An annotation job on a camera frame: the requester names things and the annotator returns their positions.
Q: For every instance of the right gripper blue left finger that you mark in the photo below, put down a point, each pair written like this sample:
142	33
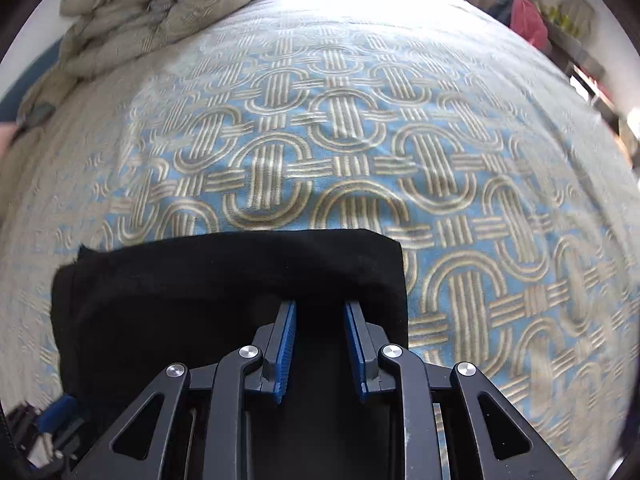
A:
276	342

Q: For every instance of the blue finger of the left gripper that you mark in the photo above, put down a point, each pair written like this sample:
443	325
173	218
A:
52	430

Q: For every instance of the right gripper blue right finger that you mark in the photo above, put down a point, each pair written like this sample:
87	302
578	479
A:
364	341

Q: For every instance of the black pants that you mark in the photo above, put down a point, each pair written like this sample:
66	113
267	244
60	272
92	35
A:
120	318

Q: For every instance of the pink clothing pile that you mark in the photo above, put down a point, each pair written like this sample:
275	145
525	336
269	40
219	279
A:
523	18

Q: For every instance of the blue beige patterned bedspread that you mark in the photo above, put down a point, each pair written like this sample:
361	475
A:
423	120

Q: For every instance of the pink pillow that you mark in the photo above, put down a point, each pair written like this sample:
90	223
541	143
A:
7	133

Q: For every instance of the dark blue headboard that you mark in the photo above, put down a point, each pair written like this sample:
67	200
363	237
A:
13	98

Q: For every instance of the folded beige patterned duvet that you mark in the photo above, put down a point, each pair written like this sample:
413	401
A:
108	33

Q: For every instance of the cluttered side shelf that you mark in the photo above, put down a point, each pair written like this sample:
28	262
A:
570	24

